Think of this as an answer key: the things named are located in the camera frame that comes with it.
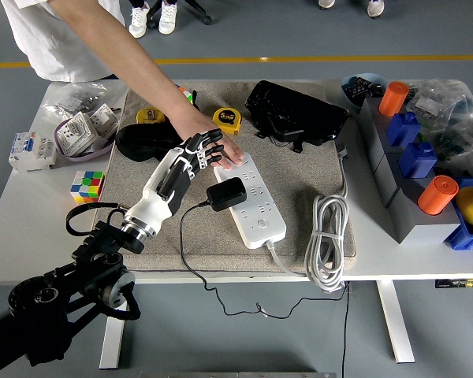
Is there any black hanging cable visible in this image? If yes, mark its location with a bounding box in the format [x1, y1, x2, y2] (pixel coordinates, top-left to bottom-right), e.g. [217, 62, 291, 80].
[341, 281, 351, 378]

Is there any clear bag of dark parts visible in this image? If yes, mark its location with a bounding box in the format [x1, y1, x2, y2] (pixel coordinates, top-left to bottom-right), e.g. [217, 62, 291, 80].
[427, 116, 473, 174]

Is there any large white wall socket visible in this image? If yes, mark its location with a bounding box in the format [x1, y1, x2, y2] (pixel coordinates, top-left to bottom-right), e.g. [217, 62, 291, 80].
[58, 112, 100, 157]

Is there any clear bag of screws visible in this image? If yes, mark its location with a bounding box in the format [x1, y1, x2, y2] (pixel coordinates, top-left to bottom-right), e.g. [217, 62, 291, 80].
[41, 81, 127, 121]

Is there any light blue bowl of parts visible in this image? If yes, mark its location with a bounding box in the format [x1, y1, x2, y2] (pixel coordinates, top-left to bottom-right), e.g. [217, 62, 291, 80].
[340, 72, 390, 111]

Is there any orange cylinder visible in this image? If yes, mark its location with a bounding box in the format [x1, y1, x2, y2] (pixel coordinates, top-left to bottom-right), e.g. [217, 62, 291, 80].
[378, 81, 410, 118]
[417, 175, 460, 216]

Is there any black office chair base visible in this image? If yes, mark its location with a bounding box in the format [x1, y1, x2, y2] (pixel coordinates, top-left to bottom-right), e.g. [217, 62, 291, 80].
[146, 0, 213, 29]

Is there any grey block holder box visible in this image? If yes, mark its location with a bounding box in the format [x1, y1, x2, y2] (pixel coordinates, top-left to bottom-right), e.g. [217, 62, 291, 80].
[357, 96, 462, 246]

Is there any yellow tape measure square label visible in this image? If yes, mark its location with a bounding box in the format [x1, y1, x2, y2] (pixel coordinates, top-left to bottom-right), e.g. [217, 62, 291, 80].
[136, 108, 166, 125]

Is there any black table control panel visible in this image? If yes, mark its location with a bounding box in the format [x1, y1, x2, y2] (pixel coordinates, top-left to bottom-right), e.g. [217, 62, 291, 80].
[435, 277, 473, 289]

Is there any blue storage bin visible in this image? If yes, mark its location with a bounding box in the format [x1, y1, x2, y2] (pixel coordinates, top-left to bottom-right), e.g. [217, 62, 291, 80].
[443, 176, 473, 251]

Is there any grey-brown mat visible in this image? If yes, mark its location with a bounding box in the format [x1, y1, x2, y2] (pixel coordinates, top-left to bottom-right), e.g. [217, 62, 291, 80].
[86, 80, 356, 273]

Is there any black power adapter plug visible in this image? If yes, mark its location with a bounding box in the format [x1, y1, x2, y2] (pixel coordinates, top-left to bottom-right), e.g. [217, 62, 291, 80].
[206, 176, 248, 213]

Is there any person's right hand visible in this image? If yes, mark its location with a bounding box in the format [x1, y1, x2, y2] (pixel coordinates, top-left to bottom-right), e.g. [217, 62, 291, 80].
[169, 108, 245, 171]

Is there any yellow tape measure round label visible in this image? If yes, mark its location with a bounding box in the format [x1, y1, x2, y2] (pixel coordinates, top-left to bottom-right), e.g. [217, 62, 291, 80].
[211, 106, 244, 136]

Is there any white circuit breaker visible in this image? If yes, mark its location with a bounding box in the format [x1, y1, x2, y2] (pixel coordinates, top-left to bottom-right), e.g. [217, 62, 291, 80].
[8, 130, 58, 173]

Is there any purple shallow bowl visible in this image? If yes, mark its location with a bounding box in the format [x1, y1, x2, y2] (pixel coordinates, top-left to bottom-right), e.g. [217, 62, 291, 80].
[54, 111, 118, 163]

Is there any white power strip cable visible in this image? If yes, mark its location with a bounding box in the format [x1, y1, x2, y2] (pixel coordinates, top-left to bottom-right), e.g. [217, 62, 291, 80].
[264, 145, 351, 293]

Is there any black plastic tray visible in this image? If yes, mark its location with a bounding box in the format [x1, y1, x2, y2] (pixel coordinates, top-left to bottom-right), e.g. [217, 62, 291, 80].
[244, 80, 351, 153]

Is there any thin black adapter cord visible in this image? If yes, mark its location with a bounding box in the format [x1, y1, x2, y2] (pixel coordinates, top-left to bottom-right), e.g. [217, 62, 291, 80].
[179, 200, 348, 319]

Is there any clear bag with white label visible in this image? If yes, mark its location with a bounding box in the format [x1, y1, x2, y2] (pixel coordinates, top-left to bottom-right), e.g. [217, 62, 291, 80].
[406, 78, 473, 129]

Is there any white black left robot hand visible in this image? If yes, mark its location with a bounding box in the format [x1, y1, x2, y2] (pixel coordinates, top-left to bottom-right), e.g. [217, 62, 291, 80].
[122, 128, 225, 234]

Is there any blue plastic block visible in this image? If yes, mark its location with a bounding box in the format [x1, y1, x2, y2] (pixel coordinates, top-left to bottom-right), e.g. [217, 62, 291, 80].
[397, 142, 438, 180]
[385, 111, 421, 147]

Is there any white table leg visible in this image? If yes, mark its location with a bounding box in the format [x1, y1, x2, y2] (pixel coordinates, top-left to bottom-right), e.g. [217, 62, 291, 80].
[376, 280, 415, 365]
[99, 283, 130, 370]

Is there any black fabric pouch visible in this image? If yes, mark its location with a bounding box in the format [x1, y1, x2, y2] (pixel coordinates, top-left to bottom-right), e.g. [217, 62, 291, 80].
[115, 123, 186, 163]

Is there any white power strip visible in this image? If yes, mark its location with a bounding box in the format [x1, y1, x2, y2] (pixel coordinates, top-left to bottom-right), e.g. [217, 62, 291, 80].
[214, 153, 288, 250]

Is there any small white wall socket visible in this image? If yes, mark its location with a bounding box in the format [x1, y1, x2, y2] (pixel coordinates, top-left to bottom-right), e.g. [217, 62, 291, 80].
[89, 102, 122, 138]

